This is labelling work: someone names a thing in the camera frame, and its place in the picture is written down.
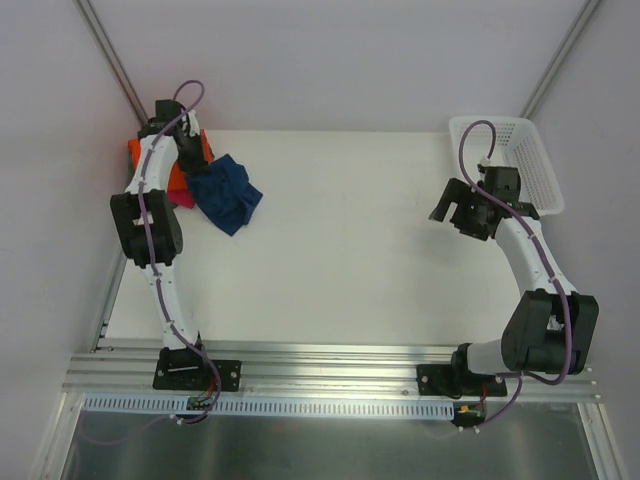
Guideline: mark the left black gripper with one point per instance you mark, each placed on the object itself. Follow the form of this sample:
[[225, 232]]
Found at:
[[190, 151]]

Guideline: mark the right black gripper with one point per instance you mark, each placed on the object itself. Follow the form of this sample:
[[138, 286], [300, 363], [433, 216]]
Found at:
[[461, 214]]

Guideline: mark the blue t-shirt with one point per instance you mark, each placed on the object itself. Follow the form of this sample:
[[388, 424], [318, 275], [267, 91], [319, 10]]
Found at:
[[224, 194]]

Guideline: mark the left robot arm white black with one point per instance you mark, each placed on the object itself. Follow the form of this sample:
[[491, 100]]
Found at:
[[149, 231]]

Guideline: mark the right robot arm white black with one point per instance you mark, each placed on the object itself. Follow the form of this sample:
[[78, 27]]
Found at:
[[549, 334]]

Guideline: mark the orange folded t-shirt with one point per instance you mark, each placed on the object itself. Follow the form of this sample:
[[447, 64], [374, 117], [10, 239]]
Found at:
[[177, 179]]

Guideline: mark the white plastic basket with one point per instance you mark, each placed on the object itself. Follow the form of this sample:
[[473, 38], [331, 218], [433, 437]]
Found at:
[[513, 142]]

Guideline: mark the pink folded t-shirt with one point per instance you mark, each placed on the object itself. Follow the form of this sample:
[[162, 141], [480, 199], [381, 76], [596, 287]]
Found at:
[[181, 198]]

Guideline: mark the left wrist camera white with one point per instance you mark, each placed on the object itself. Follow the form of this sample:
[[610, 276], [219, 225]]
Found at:
[[190, 125]]

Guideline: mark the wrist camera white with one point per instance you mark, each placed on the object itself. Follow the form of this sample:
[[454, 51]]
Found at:
[[190, 125], [483, 165]]

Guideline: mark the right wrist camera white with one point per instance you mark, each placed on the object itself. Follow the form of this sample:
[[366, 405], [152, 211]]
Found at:
[[483, 165]]

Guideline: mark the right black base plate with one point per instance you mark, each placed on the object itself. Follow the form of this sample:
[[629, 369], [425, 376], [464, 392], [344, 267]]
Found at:
[[444, 380]]

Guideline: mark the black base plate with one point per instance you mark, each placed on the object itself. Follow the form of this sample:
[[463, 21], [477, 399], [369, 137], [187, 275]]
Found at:
[[444, 380], [193, 374]]

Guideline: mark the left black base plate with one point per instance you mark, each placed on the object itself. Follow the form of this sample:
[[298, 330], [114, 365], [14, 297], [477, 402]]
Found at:
[[193, 374]]

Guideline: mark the aluminium mounting rail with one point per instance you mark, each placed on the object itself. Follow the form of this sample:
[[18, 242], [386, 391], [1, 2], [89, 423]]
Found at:
[[268, 369]]

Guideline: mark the white slotted cable duct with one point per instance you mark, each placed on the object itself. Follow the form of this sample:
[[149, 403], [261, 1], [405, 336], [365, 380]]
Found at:
[[271, 407]]

